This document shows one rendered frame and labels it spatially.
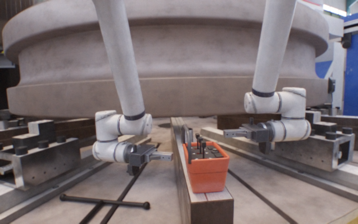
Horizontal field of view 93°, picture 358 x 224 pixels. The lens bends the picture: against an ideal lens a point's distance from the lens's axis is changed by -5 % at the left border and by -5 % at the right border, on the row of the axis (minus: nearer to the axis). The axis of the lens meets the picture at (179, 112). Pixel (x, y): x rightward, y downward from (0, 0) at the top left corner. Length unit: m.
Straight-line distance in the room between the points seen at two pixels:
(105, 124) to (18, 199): 0.92
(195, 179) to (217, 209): 0.12
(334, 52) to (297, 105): 6.46
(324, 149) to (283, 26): 1.08
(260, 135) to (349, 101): 5.22
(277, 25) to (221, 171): 0.49
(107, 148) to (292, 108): 0.76
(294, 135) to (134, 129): 0.64
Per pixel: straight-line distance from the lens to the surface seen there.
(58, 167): 1.56
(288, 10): 0.68
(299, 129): 0.85
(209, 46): 1.46
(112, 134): 0.81
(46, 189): 1.65
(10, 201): 1.54
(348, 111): 5.91
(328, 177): 1.72
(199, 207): 0.63
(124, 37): 0.62
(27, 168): 1.44
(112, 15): 0.61
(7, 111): 3.59
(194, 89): 1.25
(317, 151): 1.60
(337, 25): 5.60
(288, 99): 0.82
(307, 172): 1.78
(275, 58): 0.70
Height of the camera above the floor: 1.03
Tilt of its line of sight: 7 degrees down
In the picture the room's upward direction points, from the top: 2 degrees counter-clockwise
